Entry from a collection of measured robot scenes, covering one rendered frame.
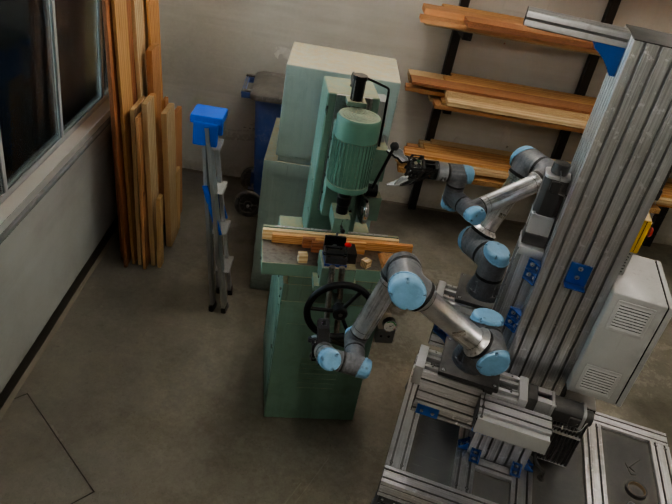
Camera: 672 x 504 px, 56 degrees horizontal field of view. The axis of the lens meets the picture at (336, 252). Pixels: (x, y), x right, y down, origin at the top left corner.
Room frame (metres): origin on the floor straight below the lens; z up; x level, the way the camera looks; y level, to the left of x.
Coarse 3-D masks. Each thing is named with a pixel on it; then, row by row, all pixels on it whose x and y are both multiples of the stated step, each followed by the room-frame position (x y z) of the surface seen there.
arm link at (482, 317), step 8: (472, 312) 1.88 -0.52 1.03; (480, 312) 1.87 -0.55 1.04; (488, 312) 1.89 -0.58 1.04; (496, 312) 1.90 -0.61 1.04; (472, 320) 1.85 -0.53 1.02; (480, 320) 1.83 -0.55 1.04; (488, 320) 1.83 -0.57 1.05; (496, 320) 1.84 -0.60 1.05; (488, 328) 1.80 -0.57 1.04; (496, 328) 1.81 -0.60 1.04
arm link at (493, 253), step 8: (480, 248) 2.38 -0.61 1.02; (488, 248) 2.35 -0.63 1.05; (496, 248) 2.36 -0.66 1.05; (504, 248) 2.37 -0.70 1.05; (472, 256) 2.39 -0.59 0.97; (480, 256) 2.35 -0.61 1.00; (488, 256) 2.32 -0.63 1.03; (496, 256) 2.31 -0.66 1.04; (504, 256) 2.32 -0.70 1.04; (480, 264) 2.34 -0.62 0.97; (488, 264) 2.31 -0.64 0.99; (496, 264) 2.30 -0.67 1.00; (504, 264) 2.31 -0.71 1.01; (480, 272) 2.33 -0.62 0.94; (488, 272) 2.30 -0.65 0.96; (496, 272) 2.30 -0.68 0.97; (504, 272) 2.33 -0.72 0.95; (488, 280) 2.30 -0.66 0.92; (496, 280) 2.30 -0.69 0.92
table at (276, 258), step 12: (264, 240) 2.30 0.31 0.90; (264, 252) 2.21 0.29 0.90; (276, 252) 2.23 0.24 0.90; (288, 252) 2.25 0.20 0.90; (312, 252) 2.28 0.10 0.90; (372, 252) 2.38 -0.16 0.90; (264, 264) 2.14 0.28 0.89; (276, 264) 2.15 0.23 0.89; (288, 264) 2.16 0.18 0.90; (300, 264) 2.17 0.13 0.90; (312, 264) 2.19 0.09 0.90; (372, 264) 2.28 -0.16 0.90; (300, 276) 2.17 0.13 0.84; (312, 276) 2.15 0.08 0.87; (360, 276) 2.22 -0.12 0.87; (372, 276) 2.23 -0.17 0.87
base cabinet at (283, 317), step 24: (288, 312) 2.17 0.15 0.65; (312, 312) 2.19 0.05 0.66; (264, 336) 2.63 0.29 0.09; (288, 336) 2.17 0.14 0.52; (264, 360) 2.49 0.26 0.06; (288, 360) 2.17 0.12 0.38; (264, 384) 2.33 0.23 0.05; (288, 384) 2.18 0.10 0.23; (312, 384) 2.20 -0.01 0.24; (336, 384) 2.22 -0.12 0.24; (360, 384) 2.25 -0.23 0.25; (264, 408) 2.18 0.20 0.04; (288, 408) 2.18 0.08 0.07; (312, 408) 2.20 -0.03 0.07; (336, 408) 2.23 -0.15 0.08
